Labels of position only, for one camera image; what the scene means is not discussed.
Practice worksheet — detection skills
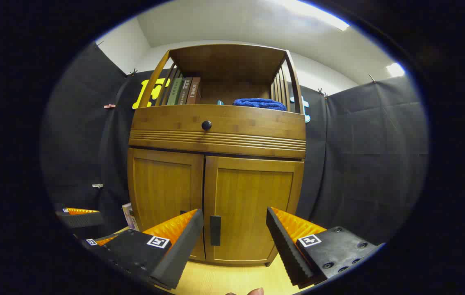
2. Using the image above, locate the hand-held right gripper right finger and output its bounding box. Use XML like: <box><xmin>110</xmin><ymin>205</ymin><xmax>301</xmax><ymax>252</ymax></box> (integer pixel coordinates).
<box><xmin>266</xmin><ymin>206</ymin><xmax>385</xmax><ymax>287</ymax></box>

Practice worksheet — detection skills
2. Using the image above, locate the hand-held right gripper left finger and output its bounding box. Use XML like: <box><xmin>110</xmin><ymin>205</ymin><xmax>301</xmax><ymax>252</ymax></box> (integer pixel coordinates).
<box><xmin>93</xmin><ymin>208</ymin><xmax>204</xmax><ymax>290</ymax></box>

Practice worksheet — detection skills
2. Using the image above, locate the wooden shoe cabinet door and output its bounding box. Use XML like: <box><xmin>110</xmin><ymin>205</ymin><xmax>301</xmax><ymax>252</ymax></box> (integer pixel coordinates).
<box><xmin>128</xmin><ymin>148</ymin><xmax>205</xmax><ymax>261</ymax></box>
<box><xmin>204</xmin><ymin>156</ymin><xmax>305</xmax><ymax>266</ymax></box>

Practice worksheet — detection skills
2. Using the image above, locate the wooden double-door shoe cabinet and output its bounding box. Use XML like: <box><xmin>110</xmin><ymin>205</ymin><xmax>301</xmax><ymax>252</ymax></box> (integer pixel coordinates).
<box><xmin>127</xmin><ymin>44</ymin><xmax>307</xmax><ymax>267</ymax></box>

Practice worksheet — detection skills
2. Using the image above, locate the pale purple book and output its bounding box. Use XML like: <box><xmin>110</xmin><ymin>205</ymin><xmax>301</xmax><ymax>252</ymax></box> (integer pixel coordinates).
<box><xmin>122</xmin><ymin>203</ymin><xmax>134</xmax><ymax>230</ymax></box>

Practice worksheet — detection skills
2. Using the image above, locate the black backdrop cloth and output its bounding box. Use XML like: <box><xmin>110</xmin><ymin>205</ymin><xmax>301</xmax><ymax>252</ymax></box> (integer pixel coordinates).
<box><xmin>40</xmin><ymin>41</ymin><xmax>429</xmax><ymax>246</ymax></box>

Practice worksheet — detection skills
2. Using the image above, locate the wooden drawer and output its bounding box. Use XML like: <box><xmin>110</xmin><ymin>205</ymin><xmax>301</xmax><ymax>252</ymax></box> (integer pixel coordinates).
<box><xmin>128</xmin><ymin>104</ymin><xmax>307</xmax><ymax>159</ymax></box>

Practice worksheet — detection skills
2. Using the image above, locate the blue towel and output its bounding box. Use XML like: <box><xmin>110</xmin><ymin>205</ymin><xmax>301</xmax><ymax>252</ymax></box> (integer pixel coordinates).
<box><xmin>232</xmin><ymin>98</ymin><xmax>287</xmax><ymax>111</ymax></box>

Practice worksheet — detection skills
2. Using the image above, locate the brown book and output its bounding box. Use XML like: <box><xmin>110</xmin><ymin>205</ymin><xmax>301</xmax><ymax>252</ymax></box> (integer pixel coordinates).
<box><xmin>186</xmin><ymin>77</ymin><xmax>201</xmax><ymax>105</ymax></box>

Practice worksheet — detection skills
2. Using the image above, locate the ceiling light panel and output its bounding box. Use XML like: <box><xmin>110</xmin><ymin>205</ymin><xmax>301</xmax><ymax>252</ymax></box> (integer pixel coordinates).
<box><xmin>386</xmin><ymin>62</ymin><xmax>405</xmax><ymax>77</ymax></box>

